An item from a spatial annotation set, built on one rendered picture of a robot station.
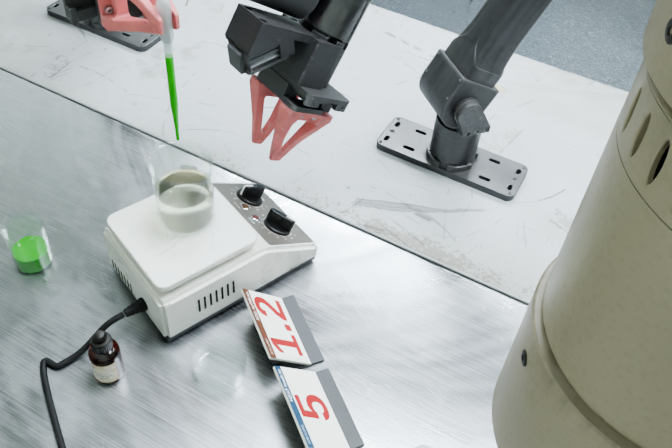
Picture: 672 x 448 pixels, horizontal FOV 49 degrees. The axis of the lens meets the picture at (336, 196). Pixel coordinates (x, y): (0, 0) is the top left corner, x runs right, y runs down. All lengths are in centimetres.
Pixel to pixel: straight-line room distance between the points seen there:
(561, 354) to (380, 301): 60
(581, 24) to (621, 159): 304
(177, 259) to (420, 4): 250
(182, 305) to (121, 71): 49
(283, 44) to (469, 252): 35
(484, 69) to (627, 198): 70
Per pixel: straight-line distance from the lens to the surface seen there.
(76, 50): 121
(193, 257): 76
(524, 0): 88
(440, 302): 85
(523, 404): 28
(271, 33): 72
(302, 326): 80
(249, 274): 79
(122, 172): 98
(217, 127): 104
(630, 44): 321
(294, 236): 83
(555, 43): 308
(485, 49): 88
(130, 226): 80
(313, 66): 76
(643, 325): 22
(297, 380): 74
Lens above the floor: 157
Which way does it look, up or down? 45 degrees down
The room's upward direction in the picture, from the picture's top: 5 degrees clockwise
